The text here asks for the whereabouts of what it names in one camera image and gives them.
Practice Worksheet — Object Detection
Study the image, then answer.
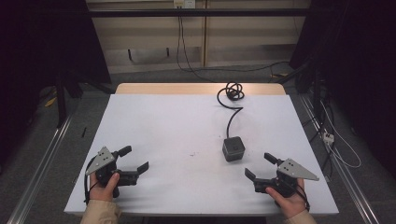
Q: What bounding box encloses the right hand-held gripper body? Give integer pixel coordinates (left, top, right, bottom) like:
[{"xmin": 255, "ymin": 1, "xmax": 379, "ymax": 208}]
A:
[{"xmin": 273, "ymin": 158, "xmax": 320, "ymax": 199}]

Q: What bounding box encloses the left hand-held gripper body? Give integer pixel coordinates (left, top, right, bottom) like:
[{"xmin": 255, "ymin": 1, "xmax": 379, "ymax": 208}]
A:
[{"xmin": 85, "ymin": 146, "xmax": 121, "ymax": 199}]

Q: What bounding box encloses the person's left hand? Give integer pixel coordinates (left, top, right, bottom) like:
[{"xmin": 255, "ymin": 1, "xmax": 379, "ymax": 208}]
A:
[{"xmin": 89, "ymin": 172, "xmax": 121, "ymax": 203}]

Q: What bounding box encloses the person's right hand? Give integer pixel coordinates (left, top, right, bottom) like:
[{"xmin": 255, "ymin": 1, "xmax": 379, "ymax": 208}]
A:
[{"xmin": 264, "ymin": 178, "xmax": 308, "ymax": 220}]

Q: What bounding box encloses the black cube device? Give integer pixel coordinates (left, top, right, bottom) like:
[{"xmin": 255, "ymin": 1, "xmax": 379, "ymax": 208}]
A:
[{"xmin": 221, "ymin": 135, "xmax": 247, "ymax": 163}]

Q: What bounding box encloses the white power strip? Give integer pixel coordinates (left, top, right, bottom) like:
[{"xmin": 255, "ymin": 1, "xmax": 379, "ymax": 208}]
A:
[{"xmin": 322, "ymin": 131, "xmax": 335, "ymax": 146}]

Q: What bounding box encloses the white table cover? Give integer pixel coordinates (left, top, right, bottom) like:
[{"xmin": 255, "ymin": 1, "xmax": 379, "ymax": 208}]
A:
[{"xmin": 64, "ymin": 93, "xmax": 340, "ymax": 217}]

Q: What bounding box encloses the black metal stand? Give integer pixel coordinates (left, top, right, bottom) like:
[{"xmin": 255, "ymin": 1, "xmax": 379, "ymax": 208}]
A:
[{"xmin": 54, "ymin": 69, "xmax": 82, "ymax": 129}]

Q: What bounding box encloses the black curtain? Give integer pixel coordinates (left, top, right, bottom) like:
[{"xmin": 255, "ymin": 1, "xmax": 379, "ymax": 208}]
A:
[
  {"xmin": 0, "ymin": 0, "xmax": 112, "ymax": 162},
  {"xmin": 289, "ymin": 0, "xmax": 396, "ymax": 180}
]

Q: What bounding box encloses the black horizontal metal bar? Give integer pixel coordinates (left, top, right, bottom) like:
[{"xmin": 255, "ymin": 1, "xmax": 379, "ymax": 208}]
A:
[{"xmin": 88, "ymin": 7, "xmax": 313, "ymax": 19}]

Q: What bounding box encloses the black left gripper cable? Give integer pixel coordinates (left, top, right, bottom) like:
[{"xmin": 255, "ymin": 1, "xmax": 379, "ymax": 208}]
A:
[{"xmin": 82, "ymin": 157, "xmax": 101, "ymax": 205}]

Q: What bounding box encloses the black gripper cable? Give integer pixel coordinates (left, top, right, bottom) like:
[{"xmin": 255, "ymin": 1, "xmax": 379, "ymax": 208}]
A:
[
  {"xmin": 82, "ymin": 157, "xmax": 101, "ymax": 205},
  {"xmin": 288, "ymin": 181, "xmax": 311, "ymax": 213}
]

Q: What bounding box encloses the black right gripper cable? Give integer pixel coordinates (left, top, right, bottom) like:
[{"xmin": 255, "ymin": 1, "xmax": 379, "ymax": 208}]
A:
[{"xmin": 288, "ymin": 181, "xmax": 311, "ymax": 213}]

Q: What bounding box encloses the aluminium floor rail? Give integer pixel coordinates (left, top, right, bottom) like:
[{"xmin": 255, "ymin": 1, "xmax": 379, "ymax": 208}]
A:
[
  {"xmin": 299, "ymin": 93, "xmax": 381, "ymax": 224},
  {"xmin": 7, "ymin": 114, "xmax": 75, "ymax": 224}
]

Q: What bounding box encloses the white floor cable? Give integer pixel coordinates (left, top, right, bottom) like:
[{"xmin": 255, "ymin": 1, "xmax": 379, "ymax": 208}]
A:
[{"xmin": 319, "ymin": 100, "xmax": 362, "ymax": 170}]

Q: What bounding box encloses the black coiled cable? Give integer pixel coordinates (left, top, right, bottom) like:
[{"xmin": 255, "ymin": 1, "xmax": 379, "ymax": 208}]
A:
[{"xmin": 216, "ymin": 81, "xmax": 246, "ymax": 140}]

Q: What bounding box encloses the black floor cable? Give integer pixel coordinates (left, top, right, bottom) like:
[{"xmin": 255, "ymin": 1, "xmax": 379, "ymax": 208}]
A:
[{"xmin": 199, "ymin": 61, "xmax": 291, "ymax": 75}]

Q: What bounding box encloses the black hanging wall cable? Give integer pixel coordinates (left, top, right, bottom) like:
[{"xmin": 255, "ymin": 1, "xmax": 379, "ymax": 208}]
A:
[{"xmin": 176, "ymin": 7, "xmax": 217, "ymax": 83}]

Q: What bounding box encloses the white wall socket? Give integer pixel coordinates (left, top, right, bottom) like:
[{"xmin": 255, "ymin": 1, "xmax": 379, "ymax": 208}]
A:
[{"xmin": 173, "ymin": 0, "xmax": 197, "ymax": 9}]

